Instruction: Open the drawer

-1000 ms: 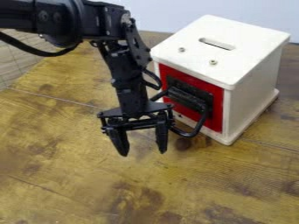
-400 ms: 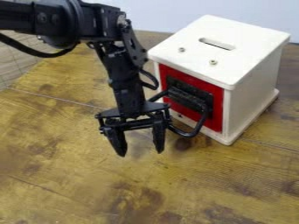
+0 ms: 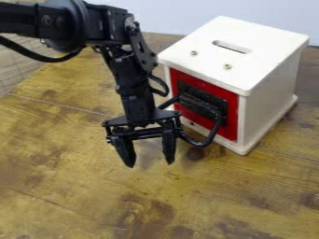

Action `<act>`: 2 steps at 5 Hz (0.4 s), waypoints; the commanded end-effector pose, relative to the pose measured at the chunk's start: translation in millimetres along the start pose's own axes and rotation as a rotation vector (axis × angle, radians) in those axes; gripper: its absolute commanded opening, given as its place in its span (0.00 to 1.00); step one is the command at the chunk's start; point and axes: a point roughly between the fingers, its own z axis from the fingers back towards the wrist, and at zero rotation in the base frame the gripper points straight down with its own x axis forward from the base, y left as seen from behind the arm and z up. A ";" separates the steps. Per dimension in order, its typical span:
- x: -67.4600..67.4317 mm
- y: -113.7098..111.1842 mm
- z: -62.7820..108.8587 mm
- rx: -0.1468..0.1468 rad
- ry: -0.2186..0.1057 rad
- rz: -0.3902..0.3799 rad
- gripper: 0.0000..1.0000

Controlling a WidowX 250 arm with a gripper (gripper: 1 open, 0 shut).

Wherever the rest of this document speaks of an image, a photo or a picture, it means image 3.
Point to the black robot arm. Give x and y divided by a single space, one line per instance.
50 31

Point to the white wooden box cabinet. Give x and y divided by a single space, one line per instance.
241 63

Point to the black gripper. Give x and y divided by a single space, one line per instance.
144 120

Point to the black drawer handle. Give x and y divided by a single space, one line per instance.
204 104

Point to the red drawer front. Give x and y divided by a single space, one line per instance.
227 131

